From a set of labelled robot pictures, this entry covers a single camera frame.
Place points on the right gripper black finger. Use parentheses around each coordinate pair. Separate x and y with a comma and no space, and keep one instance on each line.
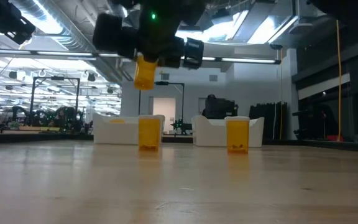
(130,43)
(171,53)

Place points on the amber pill bottle white cap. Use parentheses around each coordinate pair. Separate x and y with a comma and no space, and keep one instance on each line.
(145,76)
(149,133)
(238,135)

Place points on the white plastic bin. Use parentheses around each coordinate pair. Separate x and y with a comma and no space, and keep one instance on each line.
(117,133)
(210,133)

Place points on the black robot with green lights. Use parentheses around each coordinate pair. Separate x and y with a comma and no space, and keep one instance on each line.
(180,126)

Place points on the black equipment cart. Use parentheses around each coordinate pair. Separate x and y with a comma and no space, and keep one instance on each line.
(219,109)

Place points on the long ceiling light bar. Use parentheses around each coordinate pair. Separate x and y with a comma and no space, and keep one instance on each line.
(247,60)

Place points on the person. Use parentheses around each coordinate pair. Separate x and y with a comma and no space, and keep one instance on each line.
(62,115)

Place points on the small potted plant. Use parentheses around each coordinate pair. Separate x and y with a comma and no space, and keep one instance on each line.
(13,125)

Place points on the long wooden workbench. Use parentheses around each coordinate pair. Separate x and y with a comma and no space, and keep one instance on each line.
(42,136)

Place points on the black curtain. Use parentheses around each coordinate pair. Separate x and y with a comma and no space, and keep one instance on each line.
(269,121)

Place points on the black machine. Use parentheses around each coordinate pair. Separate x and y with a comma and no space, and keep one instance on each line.
(315,123)

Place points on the red box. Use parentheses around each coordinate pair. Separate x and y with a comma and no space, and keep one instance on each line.
(334,137)

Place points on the dome security camera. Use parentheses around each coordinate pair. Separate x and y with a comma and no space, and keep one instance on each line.
(276,46)

